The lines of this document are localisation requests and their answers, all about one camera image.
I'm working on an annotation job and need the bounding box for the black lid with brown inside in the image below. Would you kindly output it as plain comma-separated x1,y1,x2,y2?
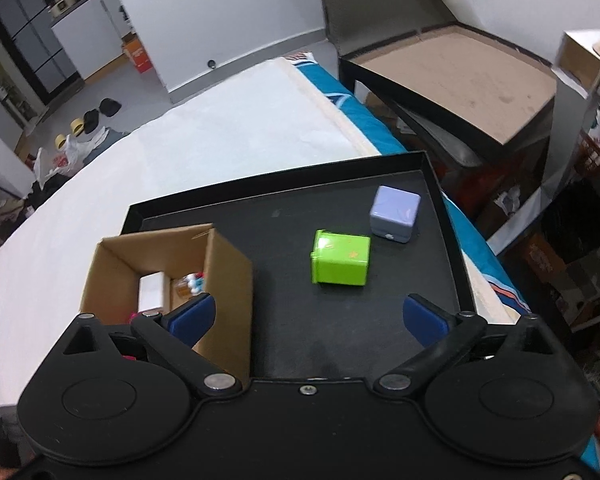
337,22,559,182

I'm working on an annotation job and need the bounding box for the white plug charger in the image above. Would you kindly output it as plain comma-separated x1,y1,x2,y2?
138,272,173,313

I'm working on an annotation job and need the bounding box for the grey panel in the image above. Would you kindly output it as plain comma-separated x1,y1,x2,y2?
314,0,462,57

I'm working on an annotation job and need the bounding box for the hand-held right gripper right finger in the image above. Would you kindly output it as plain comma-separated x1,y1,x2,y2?
374,294,556,395

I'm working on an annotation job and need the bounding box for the lime green box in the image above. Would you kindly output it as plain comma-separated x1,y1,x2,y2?
310,229,372,288

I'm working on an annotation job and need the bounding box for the lilac purple box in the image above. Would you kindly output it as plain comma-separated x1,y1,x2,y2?
369,185,422,245

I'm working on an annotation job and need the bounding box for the orange box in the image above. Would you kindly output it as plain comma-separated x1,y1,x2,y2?
121,32,154,74

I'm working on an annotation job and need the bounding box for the black cabinet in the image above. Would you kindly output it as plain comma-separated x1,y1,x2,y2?
0,0,87,107

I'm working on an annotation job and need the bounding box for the white plastic bag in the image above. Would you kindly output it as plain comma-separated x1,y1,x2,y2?
31,130,112,187

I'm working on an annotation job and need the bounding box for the black shallow tray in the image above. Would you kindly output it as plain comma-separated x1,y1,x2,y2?
120,151,476,382

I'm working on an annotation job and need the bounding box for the brown cardboard box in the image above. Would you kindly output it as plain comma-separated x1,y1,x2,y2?
79,223,254,386

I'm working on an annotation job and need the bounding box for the white counter cabinet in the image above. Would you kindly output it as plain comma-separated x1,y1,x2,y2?
50,0,137,82

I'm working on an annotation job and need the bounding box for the small colourful toy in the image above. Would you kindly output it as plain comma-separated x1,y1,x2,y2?
175,271,209,302

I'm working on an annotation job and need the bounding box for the brown cardboard carton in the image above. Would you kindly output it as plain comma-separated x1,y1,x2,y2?
559,30,600,97

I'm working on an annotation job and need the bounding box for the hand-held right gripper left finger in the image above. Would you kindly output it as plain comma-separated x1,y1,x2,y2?
60,292,243,396

